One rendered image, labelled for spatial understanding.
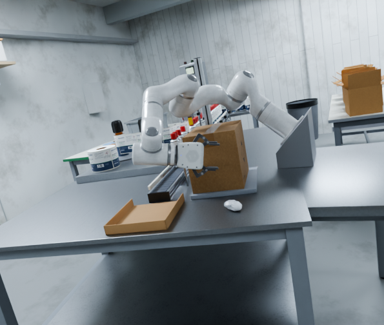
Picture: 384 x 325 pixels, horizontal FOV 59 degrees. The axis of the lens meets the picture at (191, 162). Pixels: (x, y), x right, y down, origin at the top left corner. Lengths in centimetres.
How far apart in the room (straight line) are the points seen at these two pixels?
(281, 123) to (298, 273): 81
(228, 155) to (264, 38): 542
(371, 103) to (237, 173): 214
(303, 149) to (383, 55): 504
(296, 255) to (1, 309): 136
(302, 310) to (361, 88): 239
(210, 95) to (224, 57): 531
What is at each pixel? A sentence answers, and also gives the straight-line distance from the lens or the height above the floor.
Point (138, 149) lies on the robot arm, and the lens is 124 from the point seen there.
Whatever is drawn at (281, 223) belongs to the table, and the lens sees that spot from 121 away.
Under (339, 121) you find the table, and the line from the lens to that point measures 339.
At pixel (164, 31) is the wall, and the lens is 748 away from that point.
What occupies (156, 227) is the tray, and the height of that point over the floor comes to 84.
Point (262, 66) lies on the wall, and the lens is 680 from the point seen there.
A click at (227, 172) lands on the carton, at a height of 93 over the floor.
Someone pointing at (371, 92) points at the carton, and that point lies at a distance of 344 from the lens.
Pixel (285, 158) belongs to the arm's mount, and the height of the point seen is 88.
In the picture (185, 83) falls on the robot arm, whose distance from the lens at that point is 154.
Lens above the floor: 134
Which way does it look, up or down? 13 degrees down
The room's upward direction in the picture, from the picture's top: 11 degrees counter-clockwise
